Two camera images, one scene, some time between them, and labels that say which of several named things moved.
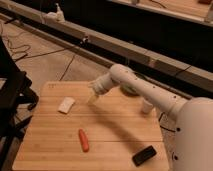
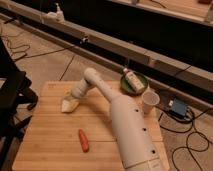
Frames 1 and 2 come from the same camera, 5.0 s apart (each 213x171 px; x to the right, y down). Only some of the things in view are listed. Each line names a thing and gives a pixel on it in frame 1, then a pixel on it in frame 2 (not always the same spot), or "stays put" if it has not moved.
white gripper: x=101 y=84 → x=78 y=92
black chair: x=15 y=90 stays put
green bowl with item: x=129 y=89 stays put
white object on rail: x=55 y=17 stays put
